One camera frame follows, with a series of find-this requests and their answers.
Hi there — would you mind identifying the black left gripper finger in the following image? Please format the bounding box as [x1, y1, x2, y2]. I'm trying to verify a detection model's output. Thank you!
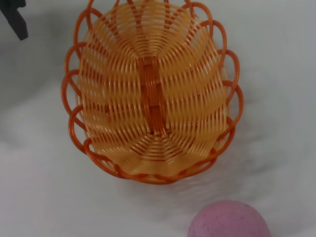
[0, 0, 29, 41]

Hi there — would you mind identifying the pink peach with green leaf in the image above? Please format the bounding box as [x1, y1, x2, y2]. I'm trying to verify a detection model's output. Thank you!
[187, 200, 272, 237]

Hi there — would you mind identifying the orange woven plastic basket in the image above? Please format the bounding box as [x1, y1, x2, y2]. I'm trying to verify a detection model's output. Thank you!
[61, 0, 244, 185]

